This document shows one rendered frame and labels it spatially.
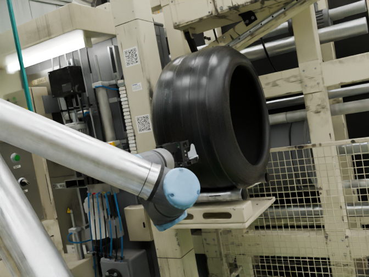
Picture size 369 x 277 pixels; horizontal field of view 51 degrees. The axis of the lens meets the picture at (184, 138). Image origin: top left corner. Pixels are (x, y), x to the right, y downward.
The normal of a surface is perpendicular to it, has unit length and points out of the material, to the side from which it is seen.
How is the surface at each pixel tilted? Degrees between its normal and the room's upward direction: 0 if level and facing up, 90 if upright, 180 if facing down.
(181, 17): 90
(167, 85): 56
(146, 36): 90
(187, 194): 70
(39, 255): 63
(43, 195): 90
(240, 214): 90
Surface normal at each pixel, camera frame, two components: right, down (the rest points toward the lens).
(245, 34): -0.49, 0.13
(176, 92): -0.52, -0.31
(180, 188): 0.38, -0.37
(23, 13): 0.82, -0.11
